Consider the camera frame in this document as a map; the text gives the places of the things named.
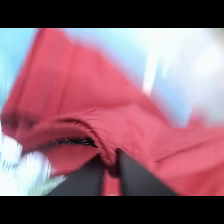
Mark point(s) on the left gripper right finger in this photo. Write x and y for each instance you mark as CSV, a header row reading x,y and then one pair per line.
x,y
141,181

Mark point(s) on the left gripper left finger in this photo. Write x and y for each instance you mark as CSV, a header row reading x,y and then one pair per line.
x,y
85,181

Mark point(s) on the red T-shirt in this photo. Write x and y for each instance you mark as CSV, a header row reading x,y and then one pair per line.
x,y
100,100

